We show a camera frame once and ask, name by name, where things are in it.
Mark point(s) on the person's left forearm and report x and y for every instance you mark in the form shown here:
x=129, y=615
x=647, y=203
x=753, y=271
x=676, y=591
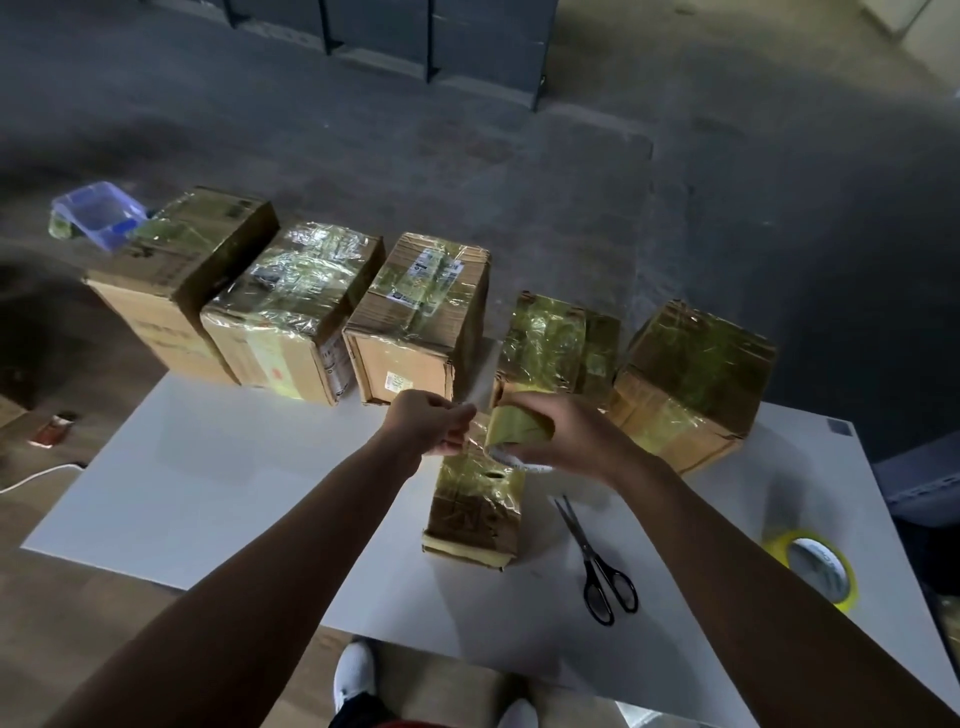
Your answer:
x=247, y=600

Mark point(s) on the cardboard box white shipping label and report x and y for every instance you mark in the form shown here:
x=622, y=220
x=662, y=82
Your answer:
x=420, y=300

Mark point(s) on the clear container blue lid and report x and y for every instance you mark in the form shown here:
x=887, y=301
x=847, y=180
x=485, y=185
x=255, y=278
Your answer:
x=97, y=214

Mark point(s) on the yellowish packing tape roll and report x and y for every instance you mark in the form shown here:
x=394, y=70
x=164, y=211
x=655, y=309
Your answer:
x=516, y=427

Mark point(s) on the small red packet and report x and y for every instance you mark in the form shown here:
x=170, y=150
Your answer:
x=54, y=430

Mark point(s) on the person's left hand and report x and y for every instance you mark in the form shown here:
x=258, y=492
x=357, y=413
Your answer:
x=416, y=427

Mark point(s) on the grey plastic crate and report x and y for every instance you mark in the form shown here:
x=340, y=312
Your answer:
x=921, y=480

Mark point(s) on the person's white right shoe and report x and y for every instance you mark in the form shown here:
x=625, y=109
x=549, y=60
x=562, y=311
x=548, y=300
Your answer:
x=519, y=714

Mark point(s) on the small grey sticker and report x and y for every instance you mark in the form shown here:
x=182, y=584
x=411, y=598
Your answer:
x=839, y=427

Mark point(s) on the person's dark trousers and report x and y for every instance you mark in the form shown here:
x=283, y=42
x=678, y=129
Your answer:
x=360, y=712

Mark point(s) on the person's right hand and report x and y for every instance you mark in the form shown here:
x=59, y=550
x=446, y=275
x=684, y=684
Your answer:
x=581, y=439

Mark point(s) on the large dark-sided cardboard box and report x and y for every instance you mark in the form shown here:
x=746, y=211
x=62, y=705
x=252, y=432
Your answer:
x=169, y=262

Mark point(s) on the person's right thumb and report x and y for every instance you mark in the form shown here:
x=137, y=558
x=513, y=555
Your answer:
x=529, y=403

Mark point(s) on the small flat taped cardboard box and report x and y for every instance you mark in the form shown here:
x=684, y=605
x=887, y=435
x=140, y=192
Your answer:
x=472, y=510

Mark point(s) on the cardboard box wrinkled clear tape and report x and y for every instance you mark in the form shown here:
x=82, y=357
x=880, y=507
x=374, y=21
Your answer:
x=289, y=307

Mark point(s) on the person's white left shoe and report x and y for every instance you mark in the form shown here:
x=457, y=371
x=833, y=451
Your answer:
x=356, y=671

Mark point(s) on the person's white shoe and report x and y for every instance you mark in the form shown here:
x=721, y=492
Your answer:
x=519, y=714
x=356, y=671

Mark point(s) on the person's right forearm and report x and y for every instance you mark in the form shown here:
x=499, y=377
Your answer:
x=757, y=600

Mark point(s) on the person's left thumb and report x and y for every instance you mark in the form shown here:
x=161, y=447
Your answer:
x=454, y=409

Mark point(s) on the yellow tape roll white core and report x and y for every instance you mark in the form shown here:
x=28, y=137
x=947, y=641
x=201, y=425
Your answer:
x=821, y=568

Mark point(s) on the wide yellow-taped cardboard box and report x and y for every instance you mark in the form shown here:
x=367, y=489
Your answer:
x=690, y=375

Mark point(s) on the narrow yellow-taped cardboard box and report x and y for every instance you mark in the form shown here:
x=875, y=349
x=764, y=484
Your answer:
x=551, y=345

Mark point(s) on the dark metal shelf rack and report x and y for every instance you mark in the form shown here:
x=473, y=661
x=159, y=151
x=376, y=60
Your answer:
x=420, y=34

